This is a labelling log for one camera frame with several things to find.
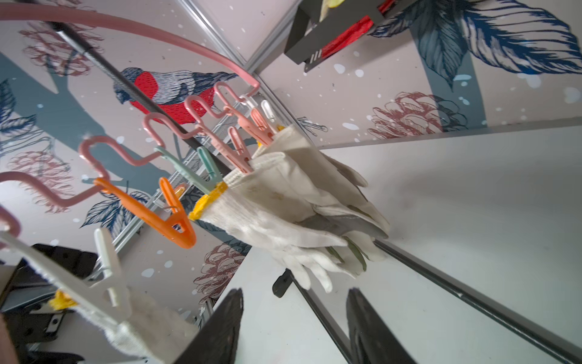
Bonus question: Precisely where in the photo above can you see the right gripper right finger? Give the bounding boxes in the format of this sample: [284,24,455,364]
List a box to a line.
[346,288,414,364]

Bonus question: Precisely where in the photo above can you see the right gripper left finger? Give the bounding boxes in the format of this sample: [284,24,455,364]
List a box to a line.
[175,288,243,364]

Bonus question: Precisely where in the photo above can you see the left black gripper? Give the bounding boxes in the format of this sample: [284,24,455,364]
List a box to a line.
[1,244,98,363]

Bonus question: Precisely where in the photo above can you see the black clothes rack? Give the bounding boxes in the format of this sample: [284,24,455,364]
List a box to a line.
[45,17,582,364]

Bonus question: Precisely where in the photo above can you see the green-striped leather glove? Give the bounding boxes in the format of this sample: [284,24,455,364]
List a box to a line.
[254,127,390,275]

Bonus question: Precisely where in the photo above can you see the pink clip hanger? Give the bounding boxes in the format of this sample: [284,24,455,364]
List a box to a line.
[0,2,279,251]

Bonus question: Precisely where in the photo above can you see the white yellow-trim work glove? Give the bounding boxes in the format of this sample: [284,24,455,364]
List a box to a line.
[188,182,357,293]

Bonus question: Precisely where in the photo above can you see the white clothespin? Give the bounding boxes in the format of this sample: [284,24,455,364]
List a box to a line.
[1,228,132,325]

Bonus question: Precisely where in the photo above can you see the orange clothespin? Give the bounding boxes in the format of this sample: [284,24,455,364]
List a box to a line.
[93,177,197,249]

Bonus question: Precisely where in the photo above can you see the mint green clothespin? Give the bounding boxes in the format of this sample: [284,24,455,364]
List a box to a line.
[154,146,228,195]

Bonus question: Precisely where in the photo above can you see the red cassava chips bag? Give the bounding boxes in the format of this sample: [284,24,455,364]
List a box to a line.
[312,0,374,61]

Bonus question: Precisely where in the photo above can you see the dark wall basket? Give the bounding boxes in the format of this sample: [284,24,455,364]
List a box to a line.
[283,0,424,74]

